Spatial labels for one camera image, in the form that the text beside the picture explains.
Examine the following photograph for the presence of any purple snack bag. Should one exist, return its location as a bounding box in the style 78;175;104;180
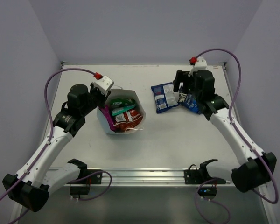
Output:
99;105;116;132

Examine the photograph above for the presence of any green snack bag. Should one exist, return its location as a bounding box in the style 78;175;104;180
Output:
109;98;137;116

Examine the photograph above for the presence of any blue kettle chips bag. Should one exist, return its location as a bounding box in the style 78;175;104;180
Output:
178;85;200;114

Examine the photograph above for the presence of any blue white snack bag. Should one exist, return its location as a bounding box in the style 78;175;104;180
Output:
151;82;178;114

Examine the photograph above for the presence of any red chips bag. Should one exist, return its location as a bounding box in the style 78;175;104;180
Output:
114;109;143;132

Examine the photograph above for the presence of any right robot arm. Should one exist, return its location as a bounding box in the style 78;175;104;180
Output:
173;70;277;193

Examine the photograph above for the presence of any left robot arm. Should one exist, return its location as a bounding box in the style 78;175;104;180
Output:
2;82;112;212

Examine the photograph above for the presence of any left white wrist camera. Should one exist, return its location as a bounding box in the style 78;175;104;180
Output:
93;76;114;96

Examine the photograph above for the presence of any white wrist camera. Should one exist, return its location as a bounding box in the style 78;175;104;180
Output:
188;57;207;77
93;76;114;96

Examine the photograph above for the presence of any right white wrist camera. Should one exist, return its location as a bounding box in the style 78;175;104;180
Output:
188;57;207;77

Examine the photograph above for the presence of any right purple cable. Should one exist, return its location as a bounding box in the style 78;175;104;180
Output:
189;48;280;222

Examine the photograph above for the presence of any purple cable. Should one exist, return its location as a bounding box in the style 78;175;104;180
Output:
0;67;102;224
189;48;280;222

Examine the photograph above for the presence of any aluminium rail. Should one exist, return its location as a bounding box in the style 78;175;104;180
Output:
45;167;268;187

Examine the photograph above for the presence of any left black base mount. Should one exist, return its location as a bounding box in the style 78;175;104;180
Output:
70;169;102;198

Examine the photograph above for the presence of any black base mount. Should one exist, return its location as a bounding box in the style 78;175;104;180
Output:
183;159;227;199
70;169;102;198

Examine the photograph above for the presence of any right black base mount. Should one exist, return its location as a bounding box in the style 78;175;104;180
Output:
183;159;227;199

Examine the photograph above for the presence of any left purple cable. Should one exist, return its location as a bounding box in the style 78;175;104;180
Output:
0;67;102;224

